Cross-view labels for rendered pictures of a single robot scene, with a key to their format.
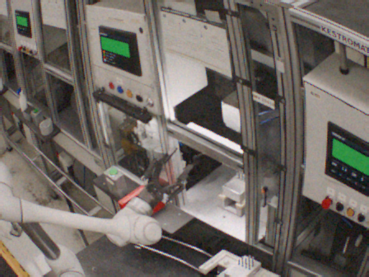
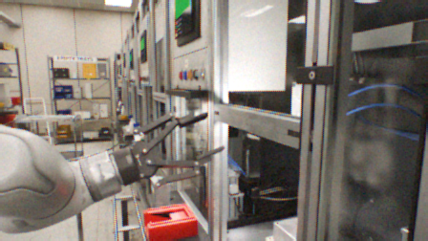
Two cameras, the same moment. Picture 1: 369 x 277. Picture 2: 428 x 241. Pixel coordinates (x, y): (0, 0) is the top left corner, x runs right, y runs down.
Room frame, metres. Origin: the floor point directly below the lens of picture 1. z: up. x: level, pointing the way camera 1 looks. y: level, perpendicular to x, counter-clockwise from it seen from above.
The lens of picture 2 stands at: (1.09, -0.19, 1.39)
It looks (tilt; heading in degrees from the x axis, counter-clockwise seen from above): 9 degrees down; 19
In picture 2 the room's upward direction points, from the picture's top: straight up
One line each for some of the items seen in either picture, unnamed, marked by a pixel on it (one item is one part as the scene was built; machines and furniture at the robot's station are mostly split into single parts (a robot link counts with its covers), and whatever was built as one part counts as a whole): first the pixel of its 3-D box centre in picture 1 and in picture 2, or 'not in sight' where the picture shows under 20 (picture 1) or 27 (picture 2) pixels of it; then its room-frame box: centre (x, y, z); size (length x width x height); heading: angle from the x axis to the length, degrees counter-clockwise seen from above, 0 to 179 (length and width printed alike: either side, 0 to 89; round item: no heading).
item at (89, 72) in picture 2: not in sight; (83, 99); (6.18, 4.82, 1.00); 1.30 x 0.51 x 2.00; 130
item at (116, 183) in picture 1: (117, 181); (162, 194); (1.96, 0.32, 0.97); 0.08 x 0.08 x 0.12; 40
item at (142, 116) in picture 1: (119, 102); (181, 90); (1.96, 0.23, 1.37); 0.36 x 0.04 x 0.04; 40
